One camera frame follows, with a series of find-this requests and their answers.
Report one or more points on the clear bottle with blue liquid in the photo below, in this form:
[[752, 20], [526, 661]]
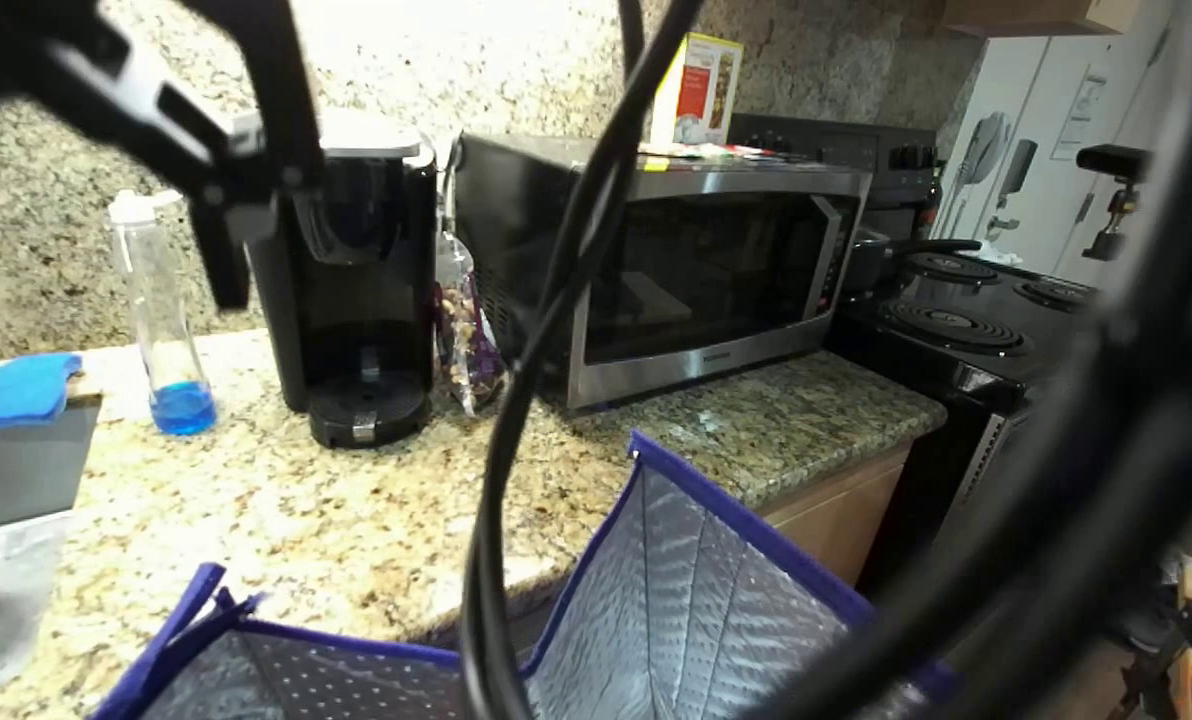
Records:
[[170, 322]]

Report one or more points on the black mat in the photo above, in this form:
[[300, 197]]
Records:
[[16, 465]]

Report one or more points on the clear plastic container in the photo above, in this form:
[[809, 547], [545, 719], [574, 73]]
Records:
[[16, 585]]

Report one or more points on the white cardboard carton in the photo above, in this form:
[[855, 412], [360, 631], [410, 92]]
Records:
[[1094, 101]]

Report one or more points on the blue insulated tote bag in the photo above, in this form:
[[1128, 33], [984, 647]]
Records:
[[678, 602]]

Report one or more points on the black clamp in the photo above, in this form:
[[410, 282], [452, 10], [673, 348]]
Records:
[[131, 101]]

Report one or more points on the black coffee maker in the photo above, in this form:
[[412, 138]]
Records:
[[356, 264]]

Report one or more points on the blue cloth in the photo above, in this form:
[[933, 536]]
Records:
[[21, 388]]

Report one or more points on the light wood base cabinet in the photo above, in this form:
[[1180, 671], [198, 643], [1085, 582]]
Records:
[[837, 513]]

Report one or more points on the clear snack bag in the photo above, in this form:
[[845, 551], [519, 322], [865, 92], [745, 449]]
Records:
[[468, 347]]

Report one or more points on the black electric stove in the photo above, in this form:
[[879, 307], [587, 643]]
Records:
[[971, 387]]

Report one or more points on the white appliance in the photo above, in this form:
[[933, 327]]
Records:
[[999, 147]]

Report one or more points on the stainless steel microwave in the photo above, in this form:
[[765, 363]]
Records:
[[700, 272]]

